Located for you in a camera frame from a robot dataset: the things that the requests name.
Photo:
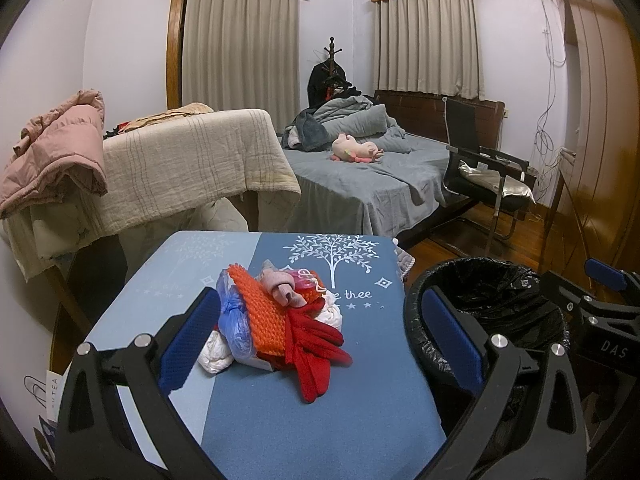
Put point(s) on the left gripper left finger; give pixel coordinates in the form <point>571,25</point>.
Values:
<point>94,437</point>

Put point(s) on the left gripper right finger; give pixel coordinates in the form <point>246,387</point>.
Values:
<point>549,441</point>

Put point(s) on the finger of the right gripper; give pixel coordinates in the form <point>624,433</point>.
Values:
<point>602,272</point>

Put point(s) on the blue plastic bag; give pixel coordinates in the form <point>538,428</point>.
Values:
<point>233,322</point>

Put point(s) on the orange knitted cloth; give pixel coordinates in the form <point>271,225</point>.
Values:
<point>267,317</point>

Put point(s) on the red glove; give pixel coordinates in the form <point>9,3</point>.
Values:
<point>312,347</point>

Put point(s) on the white tissue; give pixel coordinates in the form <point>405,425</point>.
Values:
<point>215,356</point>

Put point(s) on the white printed paper box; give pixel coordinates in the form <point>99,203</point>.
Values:
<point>259,363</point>

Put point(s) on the grey sock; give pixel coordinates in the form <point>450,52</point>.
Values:
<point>280,285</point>

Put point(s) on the black-lined trash bin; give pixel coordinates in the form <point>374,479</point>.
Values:
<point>503,296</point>

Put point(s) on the silver chair cushion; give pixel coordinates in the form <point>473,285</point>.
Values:
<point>492,181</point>

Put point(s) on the grey quilted pad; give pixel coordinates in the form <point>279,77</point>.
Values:
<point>405,261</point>

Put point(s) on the black office chair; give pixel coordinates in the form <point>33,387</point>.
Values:
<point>463,146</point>

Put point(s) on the grey bed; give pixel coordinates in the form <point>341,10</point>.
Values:
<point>384,198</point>

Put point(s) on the dark wooden headboard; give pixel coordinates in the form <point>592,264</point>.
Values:
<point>423,114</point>

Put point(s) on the beige striped blanket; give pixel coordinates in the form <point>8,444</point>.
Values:
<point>157,171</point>

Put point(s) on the pink jacket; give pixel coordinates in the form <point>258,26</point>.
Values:
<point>58,152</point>

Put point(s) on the pink plush toy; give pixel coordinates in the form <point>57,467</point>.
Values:
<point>347,149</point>

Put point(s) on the grey duvet pile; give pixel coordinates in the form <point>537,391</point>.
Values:
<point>315,129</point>

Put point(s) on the right beige curtain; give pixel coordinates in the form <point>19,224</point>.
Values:
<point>428,46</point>

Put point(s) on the beige curtain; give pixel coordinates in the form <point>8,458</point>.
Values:
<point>428,46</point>
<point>242,54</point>

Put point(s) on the wooden coat rack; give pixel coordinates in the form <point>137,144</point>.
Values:
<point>328,80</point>

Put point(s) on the left beige curtain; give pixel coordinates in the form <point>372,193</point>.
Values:
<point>242,54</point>

